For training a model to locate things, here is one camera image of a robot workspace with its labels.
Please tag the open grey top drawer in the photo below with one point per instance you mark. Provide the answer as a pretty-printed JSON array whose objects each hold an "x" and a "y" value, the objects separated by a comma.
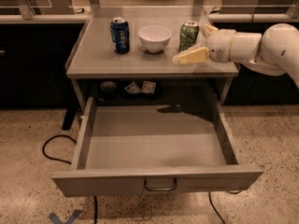
[{"x": 120, "y": 146}]

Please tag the grey metal cabinet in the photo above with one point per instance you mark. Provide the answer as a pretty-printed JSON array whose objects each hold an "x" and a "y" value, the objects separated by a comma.
[{"x": 94, "y": 58}]

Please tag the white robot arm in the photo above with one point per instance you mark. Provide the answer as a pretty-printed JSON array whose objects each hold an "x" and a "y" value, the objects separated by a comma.
[{"x": 273, "y": 53}]

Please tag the right white paper tag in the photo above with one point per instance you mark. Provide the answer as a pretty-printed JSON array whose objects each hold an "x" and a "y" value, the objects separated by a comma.
[{"x": 148, "y": 87}]

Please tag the white paper tag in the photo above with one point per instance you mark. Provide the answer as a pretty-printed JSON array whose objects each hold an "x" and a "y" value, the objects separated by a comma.
[
  {"x": 132, "y": 88},
  {"x": 148, "y": 87}
]

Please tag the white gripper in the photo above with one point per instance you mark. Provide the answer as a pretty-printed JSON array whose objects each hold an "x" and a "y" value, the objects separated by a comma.
[{"x": 220, "y": 46}]

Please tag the tape roll under cabinet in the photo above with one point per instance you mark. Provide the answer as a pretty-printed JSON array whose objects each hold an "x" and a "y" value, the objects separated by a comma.
[{"x": 108, "y": 87}]

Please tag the green soda can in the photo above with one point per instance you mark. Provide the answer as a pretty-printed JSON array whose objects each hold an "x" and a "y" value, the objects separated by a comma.
[{"x": 188, "y": 35}]

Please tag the white ceramic bowl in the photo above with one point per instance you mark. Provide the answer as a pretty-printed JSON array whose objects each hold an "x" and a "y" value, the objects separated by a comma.
[{"x": 154, "y": 38}]

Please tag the blue Pepsi can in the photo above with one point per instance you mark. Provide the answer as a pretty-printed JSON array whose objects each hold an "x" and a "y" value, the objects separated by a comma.
[{"x": 119, "y": 28}]

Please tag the metal drawer handle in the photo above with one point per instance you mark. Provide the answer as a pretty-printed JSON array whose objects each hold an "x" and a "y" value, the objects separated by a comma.
[{"x": 160, "y": 185}]

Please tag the left white paper tag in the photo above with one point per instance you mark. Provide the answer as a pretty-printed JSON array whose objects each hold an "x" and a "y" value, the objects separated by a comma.
[{"x": 132, "y": 88}]

